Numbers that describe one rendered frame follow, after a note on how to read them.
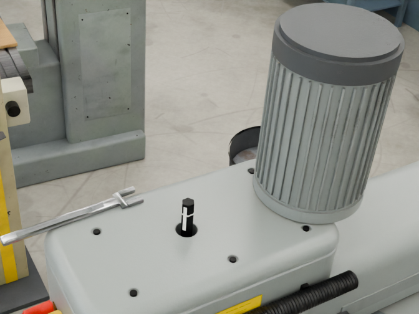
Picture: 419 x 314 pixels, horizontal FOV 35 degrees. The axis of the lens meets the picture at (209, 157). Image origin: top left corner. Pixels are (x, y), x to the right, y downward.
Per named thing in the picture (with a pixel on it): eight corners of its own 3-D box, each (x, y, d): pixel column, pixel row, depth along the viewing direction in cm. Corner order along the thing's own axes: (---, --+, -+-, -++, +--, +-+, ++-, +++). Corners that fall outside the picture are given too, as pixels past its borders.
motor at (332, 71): (294, 239, 109) (328, 71, 90) (232, 171, 123) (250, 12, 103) (385, 205, 118) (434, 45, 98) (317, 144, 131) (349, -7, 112)
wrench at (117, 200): (5, 251, 103) (4, 247, 102) (-3, 235, 105) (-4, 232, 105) (143, 202, 114) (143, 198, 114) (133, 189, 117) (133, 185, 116)
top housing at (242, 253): (95, 401, 101) (91, 336, 91) (40, 284, 119) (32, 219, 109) (335, 295, 121) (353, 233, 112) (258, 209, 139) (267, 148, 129)
